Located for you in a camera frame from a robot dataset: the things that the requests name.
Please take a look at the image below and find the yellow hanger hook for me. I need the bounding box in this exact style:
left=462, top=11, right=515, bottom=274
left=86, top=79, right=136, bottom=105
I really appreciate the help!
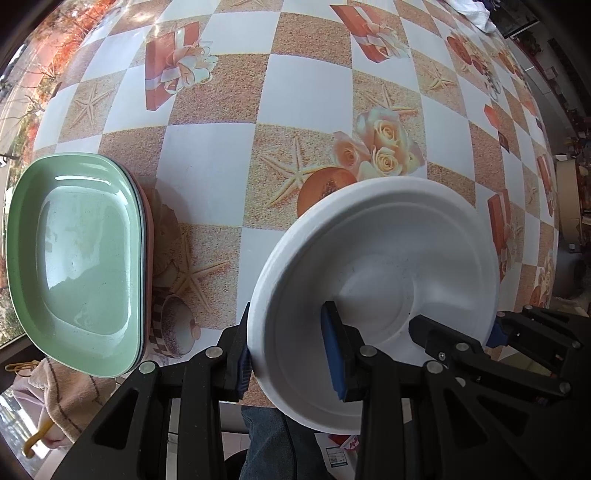
left=22, top=418, right=52, bottom=459

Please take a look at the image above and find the white cloth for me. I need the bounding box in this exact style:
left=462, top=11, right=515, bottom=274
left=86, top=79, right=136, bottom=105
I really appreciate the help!
left=445, top=0, right=497, bottom=32

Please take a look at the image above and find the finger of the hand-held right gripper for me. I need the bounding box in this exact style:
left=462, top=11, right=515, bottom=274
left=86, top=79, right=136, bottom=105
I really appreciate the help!
left=486, top=306, right=585, bottom=376
left=408, top=313, right=574, bottom=403

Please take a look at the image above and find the white box with label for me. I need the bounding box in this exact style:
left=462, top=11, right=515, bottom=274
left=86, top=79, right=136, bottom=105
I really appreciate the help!
left=315, top=431, right=362, bottom=472

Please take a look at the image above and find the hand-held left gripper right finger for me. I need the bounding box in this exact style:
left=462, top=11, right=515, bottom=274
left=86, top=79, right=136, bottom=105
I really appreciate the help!
left=321, top=301, right=523, bottom=480

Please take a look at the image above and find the white bowl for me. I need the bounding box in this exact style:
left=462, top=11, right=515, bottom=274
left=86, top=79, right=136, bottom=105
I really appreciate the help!
left=246, top=178, right=502, bottom=435

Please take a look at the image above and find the printed checkered tablecloth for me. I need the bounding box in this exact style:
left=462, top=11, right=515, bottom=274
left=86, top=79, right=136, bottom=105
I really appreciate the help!
left=28, top=0, right=561, bottom=431

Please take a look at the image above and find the person's jeans leg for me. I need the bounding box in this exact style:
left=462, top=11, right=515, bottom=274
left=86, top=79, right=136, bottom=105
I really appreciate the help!
left=240, top=406, right=331, bottom=480

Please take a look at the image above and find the green plate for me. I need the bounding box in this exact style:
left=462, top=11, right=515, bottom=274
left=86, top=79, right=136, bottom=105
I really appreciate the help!
left=6, top=154, right=146, bottom=378

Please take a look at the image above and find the pink striped towel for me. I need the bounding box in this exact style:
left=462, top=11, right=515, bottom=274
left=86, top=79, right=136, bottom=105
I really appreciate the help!
left=11, top=357, right=122, bottom=448

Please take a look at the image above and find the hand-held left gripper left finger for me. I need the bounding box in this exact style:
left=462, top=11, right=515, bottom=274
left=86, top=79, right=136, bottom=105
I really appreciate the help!
left=51, top=301, right=253, bottom=480

